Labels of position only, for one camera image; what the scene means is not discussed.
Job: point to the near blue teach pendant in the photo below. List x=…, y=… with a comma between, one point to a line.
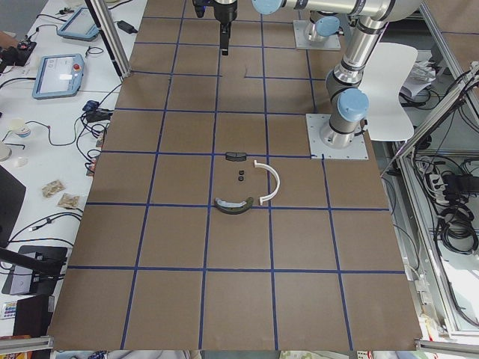
x=58, y=76

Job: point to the white curved plastic arc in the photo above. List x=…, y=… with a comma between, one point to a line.
x=274, y=181

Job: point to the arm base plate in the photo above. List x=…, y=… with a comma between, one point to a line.
x=325, y=143
x=332, y=44

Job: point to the blue teach pendant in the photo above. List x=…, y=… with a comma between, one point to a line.
x=58, y=76
x=80, y=26

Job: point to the aluminium frame post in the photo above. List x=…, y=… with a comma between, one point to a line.
x=106, y=26

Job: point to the green curved brake shoe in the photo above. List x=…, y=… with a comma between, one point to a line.
x=233, y=208

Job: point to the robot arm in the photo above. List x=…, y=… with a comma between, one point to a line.
x=349, y=104
x=321, y=26

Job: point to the black power adapter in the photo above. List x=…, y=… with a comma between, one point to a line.
x=126, y=27

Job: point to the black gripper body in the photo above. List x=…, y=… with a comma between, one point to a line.
x=225, y=11

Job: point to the white plastic chair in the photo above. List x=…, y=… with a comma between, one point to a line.
x=384, y=74

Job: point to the far blue teach pendant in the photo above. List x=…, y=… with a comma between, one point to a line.
x=80, y=26

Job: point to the black brake pad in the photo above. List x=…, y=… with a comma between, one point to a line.
x=235, y=156

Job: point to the white paper cup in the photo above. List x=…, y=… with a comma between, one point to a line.
x=19, y=127

